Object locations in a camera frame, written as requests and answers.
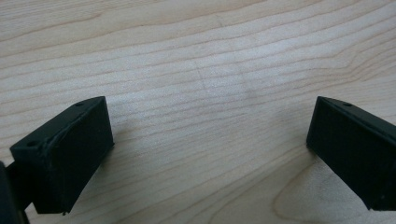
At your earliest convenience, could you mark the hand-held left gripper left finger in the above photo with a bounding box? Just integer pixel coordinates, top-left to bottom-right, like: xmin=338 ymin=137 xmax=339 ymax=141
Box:
xmin=8 ymin=95 xmax=116 ymax=217

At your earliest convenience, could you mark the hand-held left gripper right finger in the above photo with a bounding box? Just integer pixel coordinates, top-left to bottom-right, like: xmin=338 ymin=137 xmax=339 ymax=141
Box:
xmin=305 ymin=95 xmax=396 ymax=212

